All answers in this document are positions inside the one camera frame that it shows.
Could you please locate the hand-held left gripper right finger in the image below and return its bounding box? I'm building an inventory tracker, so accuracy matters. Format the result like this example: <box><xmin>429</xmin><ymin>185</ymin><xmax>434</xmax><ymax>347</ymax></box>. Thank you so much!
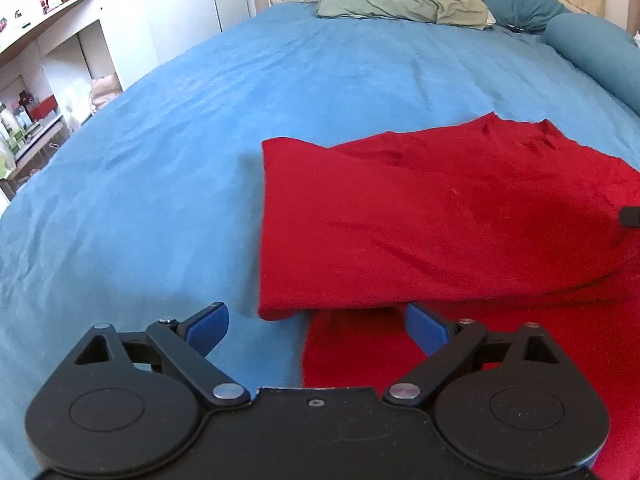
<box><xmin>383</xmin><ymin>302</ymin><xmax>560</xmax><ymax>407</ymax></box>

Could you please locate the blue bolster pillow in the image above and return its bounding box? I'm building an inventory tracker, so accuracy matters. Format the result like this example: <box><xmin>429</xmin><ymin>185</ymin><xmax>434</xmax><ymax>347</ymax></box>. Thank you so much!
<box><xmin>543</xmin><ymin>12</ymin><xmax>640</xmax><ymax>117</ymax></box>

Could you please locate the green pillow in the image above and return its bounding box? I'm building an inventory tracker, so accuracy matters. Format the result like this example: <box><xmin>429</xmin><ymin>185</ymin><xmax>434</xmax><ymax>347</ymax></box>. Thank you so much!
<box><xmin>317</xmin><ymin>0</ymin><xmax>496</xmax><ymax>31</ymax></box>

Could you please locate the white wardrobe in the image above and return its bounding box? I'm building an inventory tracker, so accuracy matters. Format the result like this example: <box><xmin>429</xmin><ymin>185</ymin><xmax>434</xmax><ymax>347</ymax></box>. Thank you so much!
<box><xmin>135</xmin><ymin>0</ymin><xmax>259</xmax><ymax>63</ymax></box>

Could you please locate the red box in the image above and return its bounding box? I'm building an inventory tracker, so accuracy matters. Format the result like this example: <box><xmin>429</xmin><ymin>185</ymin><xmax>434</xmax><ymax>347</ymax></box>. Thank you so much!
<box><xmin>28</xmin><ymin>95</ymin><xmax>58</xmax><ymax>122</ymax></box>

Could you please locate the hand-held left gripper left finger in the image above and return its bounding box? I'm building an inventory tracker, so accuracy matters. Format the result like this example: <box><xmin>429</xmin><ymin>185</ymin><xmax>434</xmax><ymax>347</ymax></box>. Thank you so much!
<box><xmin>73</xmin><ymin>302</ymin><xmax>251</xmax><ymax>406</ymax></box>

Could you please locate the red shirt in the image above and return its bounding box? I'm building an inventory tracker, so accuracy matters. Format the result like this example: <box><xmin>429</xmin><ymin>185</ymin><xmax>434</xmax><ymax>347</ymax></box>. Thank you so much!
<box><xmin>257</xmin><ymin>112</ymin><xmax>640</xmax><ymax>480</ymax></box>

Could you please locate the white shelf unit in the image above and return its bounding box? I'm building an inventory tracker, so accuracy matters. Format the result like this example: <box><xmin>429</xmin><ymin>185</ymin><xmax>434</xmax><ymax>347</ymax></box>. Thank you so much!
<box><xmin>0</xmin><ymin>0</ymin><xmax>161</xmax><ymax>201</ymax></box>

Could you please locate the blue bed sheet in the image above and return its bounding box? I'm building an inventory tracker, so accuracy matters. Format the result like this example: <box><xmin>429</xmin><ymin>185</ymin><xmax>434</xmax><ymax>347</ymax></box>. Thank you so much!
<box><xmin>0</xmin><ymin>2</ymin><xmax>640</xmax><ymax>480</ymax></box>

